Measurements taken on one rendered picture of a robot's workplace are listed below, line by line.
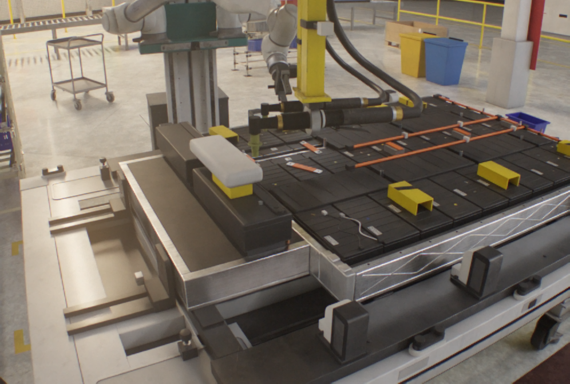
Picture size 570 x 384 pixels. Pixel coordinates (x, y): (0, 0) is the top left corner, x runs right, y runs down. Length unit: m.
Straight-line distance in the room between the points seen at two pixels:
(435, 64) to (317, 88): 6.60
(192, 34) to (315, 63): 1.94
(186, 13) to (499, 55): 4.75
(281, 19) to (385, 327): 1.29
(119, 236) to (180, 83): 1.55
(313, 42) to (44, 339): 1.08
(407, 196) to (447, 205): 0.16
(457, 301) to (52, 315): 1.17
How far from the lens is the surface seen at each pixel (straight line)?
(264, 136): 2.21
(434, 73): 7.89
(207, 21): 3.16
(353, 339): 1.18
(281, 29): 2.06
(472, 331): 1.45
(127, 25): 2.80
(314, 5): 1.26
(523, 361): 2.67
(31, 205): 2.21
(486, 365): 2.58
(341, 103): 1.99
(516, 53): 6.79
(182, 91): 3.30
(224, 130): 2.20
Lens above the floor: 1.75
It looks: 24 degrees down
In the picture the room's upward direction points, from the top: straight up
